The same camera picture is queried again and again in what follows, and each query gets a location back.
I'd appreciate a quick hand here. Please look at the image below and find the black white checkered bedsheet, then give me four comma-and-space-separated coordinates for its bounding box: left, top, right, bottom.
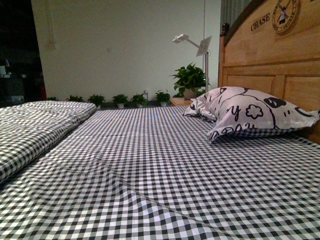
0, 107, 320, 240

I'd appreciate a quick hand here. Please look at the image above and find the white floor lamp stand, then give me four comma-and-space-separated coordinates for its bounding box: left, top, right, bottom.
172, 33, 212, 92

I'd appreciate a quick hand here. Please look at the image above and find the cartoon print pillow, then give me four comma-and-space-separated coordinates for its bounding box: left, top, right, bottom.
184, 86, 320, 143

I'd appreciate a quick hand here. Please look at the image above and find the far wooden nightstand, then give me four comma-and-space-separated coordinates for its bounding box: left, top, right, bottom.
169, 97, 193, 107

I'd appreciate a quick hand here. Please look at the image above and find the folded checkered quilt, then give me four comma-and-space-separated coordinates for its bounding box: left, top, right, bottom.
0, 100, 96, 182

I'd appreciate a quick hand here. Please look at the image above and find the small potted plant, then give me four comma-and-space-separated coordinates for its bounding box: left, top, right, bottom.
66, 95, 84, 103
155, 90, 171, 107
88, 94, 105, 109
131, 94, 147, 108
112, 94, 128, 109

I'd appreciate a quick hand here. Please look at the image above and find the wooden bed headboard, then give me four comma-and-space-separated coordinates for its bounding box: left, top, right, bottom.
218, 0, 320, 143

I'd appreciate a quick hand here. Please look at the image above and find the large potted green plant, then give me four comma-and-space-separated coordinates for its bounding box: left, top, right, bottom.
172, 63, 206, 100

